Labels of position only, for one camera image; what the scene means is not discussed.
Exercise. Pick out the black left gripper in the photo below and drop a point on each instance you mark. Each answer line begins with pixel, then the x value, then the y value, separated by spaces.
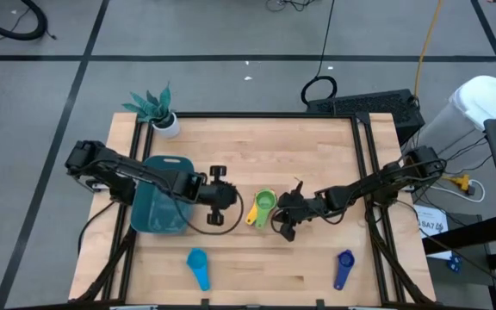
pixel 215 196

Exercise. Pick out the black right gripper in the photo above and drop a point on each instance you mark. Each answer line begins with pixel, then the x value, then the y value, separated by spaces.
pixel 306 206

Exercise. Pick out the green measuring cup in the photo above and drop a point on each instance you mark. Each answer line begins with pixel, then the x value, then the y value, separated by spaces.
pixel 265 200

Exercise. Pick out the yellow measuring cup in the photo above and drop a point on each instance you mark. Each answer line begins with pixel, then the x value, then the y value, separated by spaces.
pixel 251 215

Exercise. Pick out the light blue measuring cup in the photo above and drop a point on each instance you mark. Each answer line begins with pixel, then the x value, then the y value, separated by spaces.
pixel 197 260

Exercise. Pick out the dark blue measuring cup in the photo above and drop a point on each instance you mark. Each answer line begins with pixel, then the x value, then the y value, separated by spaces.
pixel 345 260

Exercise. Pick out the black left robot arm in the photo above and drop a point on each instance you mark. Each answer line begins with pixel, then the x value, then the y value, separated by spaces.
pixel 114 168

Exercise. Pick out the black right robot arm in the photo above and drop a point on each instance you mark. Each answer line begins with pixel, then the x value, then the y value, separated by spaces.
pixel 381 181

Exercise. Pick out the teal plastic basket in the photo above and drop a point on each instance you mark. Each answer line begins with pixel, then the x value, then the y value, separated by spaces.
pixel 157 215

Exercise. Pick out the artificial plant in white pot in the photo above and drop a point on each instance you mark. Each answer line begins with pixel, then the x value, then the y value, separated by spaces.
pixel 166 127

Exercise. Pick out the white paper sheet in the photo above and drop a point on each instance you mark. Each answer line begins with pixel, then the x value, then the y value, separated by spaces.
pixel 431 224

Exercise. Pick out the yellow power plug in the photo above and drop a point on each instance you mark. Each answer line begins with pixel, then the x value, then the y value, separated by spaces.
pixel 459 183

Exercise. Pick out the small blue object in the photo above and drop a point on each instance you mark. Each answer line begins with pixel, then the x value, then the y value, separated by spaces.
pixel 454 263

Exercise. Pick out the white plastic bin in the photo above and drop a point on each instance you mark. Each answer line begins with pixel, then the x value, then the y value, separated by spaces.
pixel 480 103

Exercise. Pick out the black aluminium table frame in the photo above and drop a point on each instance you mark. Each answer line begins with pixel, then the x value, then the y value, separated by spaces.
pixel 252 115

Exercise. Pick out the black frame clamp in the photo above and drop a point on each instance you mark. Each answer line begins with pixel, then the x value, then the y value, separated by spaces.
pixel 205 303
pixel 319 303

